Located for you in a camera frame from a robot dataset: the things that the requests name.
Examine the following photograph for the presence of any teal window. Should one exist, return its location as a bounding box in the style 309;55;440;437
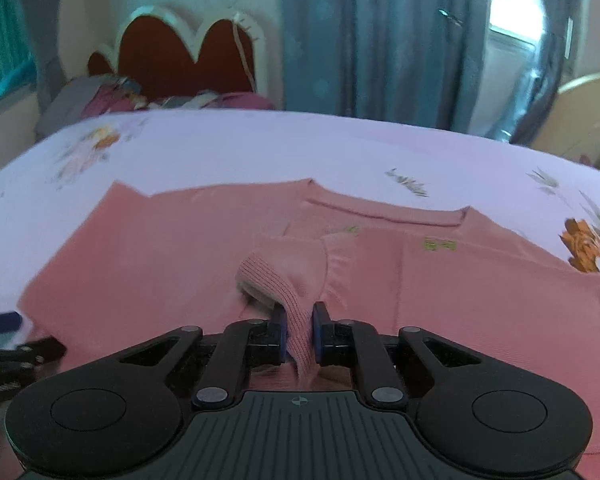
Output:
0;0;37;111

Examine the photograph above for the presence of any white cord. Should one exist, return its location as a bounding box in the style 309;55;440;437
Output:
231;19;259;95

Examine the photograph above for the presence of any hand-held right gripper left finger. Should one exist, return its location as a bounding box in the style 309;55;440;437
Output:
97;304;288;410

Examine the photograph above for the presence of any pink knit sweater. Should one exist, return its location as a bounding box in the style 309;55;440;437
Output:
17;177;600;461

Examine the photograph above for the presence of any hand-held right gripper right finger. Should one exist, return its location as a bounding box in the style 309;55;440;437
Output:
312;302;501;409

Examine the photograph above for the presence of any grey curtain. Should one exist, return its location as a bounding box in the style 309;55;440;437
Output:
11;0;70;112

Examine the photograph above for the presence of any round cream headboard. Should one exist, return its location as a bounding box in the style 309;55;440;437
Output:
530;72;600;181

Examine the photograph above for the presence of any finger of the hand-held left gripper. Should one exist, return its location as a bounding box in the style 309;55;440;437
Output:
0;311;24;337
0;336;67;381

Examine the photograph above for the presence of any bright window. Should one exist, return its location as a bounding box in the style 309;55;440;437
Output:
472;0;552;141

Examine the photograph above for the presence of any wide blue curtain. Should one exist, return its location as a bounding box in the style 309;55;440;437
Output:
277;0;497;132

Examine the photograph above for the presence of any floral bed sheet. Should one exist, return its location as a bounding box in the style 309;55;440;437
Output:
0;109;600;480

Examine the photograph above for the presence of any pile of clothes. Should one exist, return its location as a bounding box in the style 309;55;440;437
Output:
44;75;277;122

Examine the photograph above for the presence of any red headboard with white trim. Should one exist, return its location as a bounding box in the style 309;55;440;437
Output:
87;5;267;111

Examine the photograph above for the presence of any tied blue curtain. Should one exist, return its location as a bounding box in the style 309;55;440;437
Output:
509;0;590;147

